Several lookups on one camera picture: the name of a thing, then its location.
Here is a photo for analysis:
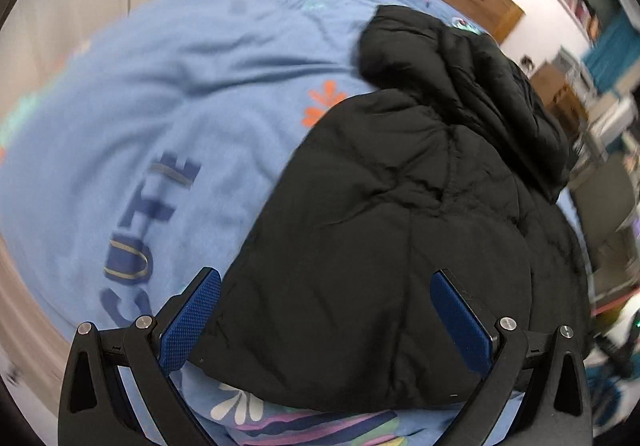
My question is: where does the black puffer coat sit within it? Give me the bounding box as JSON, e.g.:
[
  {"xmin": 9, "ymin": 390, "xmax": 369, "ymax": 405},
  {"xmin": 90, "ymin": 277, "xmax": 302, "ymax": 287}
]
[{"xmin": 190, "ymin": 6, "xmax": 591, "ymax": 412}]

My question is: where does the blue patterned bed cover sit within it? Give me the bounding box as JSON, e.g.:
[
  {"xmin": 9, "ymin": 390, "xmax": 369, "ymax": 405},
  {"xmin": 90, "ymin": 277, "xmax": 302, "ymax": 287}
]
[{"xmin": 0, "ymin": 0, "xmax": 597, "ymax": 446}]

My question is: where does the wooden drawer cabinet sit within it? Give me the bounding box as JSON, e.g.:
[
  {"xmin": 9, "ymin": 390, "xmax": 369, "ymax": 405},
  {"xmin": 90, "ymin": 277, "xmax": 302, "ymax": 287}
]
[{"xmin": 530, "ymin": 62, "xmax": 588, "ymax": 135}]

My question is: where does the white printer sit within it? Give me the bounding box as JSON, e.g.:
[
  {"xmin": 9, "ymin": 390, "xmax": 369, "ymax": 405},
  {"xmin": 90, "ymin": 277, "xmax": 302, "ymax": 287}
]
[{"xmin": 552, "ymin": 46, "xmax": 593, "ymax": 87}]

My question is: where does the right teal curtain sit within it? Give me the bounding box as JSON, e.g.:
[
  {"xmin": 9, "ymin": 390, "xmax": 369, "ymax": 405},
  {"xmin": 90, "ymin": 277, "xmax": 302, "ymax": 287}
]
[{"xmin": 582, "ymin": 11, "xmax": 640, "ymax": 94}]

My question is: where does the wall power socket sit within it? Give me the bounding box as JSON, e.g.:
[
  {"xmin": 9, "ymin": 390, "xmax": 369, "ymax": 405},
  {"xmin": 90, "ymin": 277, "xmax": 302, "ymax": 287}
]
[{"xmin": 520, "ymin": 54, "xmax": 534, "ymax": 70}]

